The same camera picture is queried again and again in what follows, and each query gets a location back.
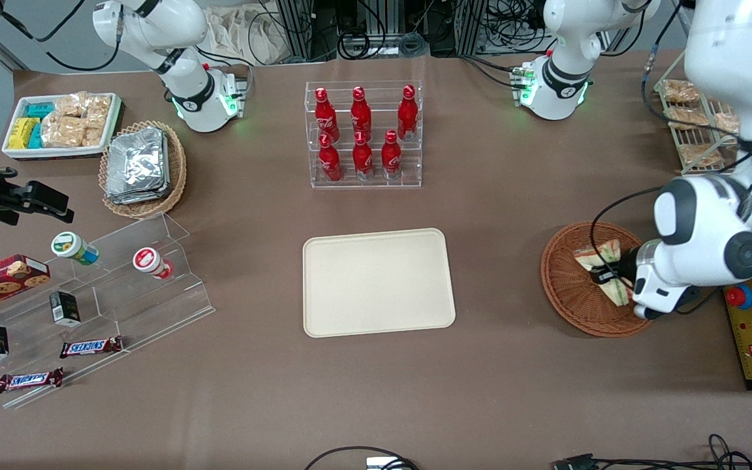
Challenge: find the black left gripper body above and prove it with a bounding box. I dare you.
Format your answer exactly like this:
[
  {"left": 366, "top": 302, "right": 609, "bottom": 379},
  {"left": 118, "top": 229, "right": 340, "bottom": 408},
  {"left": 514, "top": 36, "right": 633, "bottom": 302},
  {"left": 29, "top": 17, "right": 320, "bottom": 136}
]
[{"left": 618, "top": 252, "right": 643, "bottom": 289}]

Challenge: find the triangle sandwich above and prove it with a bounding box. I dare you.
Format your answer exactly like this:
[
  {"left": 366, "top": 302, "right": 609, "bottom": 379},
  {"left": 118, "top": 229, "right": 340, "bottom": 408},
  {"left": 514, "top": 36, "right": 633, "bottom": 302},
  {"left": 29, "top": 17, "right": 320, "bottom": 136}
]
[{"left": 574, "top": 238, "right": 635, "bottom": 308}]

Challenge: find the round brown wicker basket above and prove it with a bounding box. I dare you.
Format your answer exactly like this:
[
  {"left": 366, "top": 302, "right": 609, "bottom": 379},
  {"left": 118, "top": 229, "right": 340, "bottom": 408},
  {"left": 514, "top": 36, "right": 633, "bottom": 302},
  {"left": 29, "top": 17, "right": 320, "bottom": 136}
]
[{"left": 540, "top": 221, "right": 666, "bottom": 339}]

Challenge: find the light oval wicker basket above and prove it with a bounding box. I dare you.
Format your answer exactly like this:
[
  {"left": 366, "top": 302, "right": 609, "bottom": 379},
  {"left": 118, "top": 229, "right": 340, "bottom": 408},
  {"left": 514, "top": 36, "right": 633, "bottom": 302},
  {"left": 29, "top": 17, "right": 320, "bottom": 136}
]
[{"left": 98, "top": 119, "right": 188, "bottom": 220}]

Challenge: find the cream plastic tray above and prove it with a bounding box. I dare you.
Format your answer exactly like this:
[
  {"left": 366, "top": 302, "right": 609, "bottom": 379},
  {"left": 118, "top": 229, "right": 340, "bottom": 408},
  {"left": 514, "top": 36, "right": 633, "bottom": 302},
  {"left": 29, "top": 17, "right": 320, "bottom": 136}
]
[{"left": 302, "top": 227, "right": 457, "bottom": 339}]

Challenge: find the green lid snack cup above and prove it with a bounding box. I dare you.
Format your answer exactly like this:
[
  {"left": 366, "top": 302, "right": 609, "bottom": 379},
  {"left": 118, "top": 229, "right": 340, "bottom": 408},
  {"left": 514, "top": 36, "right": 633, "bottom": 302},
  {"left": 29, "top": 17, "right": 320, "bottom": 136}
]
[{"left": 50, "top": 230, "right": 101, "bottom": 267}]

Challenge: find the white rectangular bin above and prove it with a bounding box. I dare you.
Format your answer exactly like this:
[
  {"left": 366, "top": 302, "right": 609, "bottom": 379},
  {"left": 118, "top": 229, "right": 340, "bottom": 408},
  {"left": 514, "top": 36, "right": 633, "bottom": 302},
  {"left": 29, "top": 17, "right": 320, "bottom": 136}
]
[{"left": 1, "top": 92, "right": 123, "bottom": 161}]

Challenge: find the yellow snack packet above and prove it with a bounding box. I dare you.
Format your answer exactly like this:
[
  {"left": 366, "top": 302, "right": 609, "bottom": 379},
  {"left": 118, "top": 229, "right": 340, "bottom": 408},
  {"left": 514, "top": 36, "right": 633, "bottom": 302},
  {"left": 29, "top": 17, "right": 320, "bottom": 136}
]
[{"left": 8, "top": 117, "right": 41, "bottom": 151}]

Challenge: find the clear bag of crackers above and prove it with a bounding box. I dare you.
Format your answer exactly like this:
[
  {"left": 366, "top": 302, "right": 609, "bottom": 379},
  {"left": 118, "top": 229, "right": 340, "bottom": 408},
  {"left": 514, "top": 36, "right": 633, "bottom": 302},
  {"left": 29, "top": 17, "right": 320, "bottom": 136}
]
[
  {"left": 54, "top": 92, "right": 89, "bottom": 119},
  {"left": 40, "top": 116, "right": 87, "bottom": 149},
  {"left": 82, "top": 118, "right": 107, "bottom": 148},
  {"left": 86, "top": 95, "right": 114, "bottom": 123}
]

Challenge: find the silver foil pack stack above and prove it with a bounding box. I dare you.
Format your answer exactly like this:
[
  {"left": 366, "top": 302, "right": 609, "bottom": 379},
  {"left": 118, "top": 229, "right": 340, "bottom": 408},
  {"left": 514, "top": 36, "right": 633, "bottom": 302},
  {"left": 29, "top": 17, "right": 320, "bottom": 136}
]
[{"left": 104, "top": 126, "right": 172, "bottom": 206}]

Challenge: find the red lid snack cup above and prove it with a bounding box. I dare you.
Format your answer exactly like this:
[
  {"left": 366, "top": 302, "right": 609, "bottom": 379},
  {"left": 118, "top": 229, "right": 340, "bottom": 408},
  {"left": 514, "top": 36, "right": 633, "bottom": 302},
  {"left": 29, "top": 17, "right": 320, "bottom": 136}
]
[{"left": 131, "top": 246, "right": 175, "bottom": 281}]

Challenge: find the clear acrylic stepped stand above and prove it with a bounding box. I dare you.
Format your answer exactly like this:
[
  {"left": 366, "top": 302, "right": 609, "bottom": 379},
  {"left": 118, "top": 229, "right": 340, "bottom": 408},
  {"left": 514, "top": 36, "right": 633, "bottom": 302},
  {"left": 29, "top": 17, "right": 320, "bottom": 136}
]
[
  {"left": 0, "top": 274, "right": 131, "bottom": 411},
  {"left": 42, "top": 212, "right": 217, "bottom": 348}
]

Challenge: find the snickers chocolate bar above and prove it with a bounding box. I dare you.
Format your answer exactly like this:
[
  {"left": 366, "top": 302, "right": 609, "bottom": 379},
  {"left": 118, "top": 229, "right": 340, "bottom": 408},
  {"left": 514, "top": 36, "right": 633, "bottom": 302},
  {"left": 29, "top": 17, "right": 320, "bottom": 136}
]
[
  {"left": 59, "top": 335, "right": 125, "bottom": 360},
  {"left": 0, "top": 367, "right": 65, "bottom": 394}
]

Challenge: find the red cola bottle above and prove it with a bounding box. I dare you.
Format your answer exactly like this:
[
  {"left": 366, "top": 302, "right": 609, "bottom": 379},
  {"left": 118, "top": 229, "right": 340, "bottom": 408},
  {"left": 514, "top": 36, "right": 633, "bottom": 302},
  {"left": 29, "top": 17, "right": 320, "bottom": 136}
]
[
  {"left": 381, "top": 129, "right": 403, "bottom": 181},
  {"left": 314, "top": 87, "right": 341, "bottom": 144},
  {"left": 318, "top": 133, "right": 344, "bottom": 183},
  {"left": 352, "top": 130, "right": 375, "bottom": 182},
  {"left": 351, "top": 86, "right": 373, "bottom": 142},
  {"left": 397, "top": 84, "right": 419, "bottom": 143}
]

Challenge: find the clear acrylic bottle rack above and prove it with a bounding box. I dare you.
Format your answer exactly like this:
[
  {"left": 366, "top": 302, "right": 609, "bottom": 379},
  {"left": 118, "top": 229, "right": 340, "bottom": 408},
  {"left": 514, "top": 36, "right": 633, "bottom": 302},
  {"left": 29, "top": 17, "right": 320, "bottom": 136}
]
[{"left": 304, "top": 80, "right": 424, "bottom": 191}]

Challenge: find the white cloth bag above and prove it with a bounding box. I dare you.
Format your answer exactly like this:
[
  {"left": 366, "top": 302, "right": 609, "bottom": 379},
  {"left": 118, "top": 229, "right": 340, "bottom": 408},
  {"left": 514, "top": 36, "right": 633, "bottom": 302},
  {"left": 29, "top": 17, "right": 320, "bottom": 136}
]
[{"left": 205, "top": 5, "right": 287, "bottom": 67}]

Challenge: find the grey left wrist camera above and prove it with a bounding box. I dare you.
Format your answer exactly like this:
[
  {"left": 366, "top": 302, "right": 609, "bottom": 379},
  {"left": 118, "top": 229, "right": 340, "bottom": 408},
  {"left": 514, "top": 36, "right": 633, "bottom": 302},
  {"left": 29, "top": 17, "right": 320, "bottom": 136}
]
[{"left": 633, "top": 294, "right": 677, "bottom": 321}]

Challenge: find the white wire rack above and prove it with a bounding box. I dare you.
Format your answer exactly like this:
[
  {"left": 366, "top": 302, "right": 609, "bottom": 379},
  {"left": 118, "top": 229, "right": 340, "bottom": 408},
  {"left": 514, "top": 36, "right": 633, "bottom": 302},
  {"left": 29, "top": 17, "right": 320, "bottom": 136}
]
[{"left": 653, "top": 49, "right": 750, "bottom": 176}]

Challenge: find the black cable connector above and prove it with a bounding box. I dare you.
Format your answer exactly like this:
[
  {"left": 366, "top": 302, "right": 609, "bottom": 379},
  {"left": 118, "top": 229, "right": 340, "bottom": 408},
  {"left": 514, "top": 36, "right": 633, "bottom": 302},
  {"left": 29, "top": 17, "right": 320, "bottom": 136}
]
[{"left": 552, "top": 452, "right": 598, "bottom": 470}]

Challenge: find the black cable tangle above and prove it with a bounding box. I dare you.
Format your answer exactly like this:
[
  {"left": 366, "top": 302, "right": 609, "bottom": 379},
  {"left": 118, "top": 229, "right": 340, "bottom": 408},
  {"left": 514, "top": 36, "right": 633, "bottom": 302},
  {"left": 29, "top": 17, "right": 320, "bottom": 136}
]
[{"left": 595, "top": 433, "right": 752, "bottom": 470}]

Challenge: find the black looped cable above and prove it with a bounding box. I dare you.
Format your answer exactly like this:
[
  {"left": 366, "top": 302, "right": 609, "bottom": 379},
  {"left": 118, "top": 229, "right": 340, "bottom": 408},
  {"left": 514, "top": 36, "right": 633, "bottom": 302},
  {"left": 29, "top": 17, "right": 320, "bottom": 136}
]
[{"left": 302, "top": 445, "right": 420, "bottom": 470}]

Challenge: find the aluminium equipment frame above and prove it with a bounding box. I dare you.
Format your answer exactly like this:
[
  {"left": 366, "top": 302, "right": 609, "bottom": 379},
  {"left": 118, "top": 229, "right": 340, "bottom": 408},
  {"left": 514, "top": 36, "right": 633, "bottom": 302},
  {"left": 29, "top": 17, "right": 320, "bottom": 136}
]
[{"left": 272, "top": 0, "right": 492, "bottom": 63}]

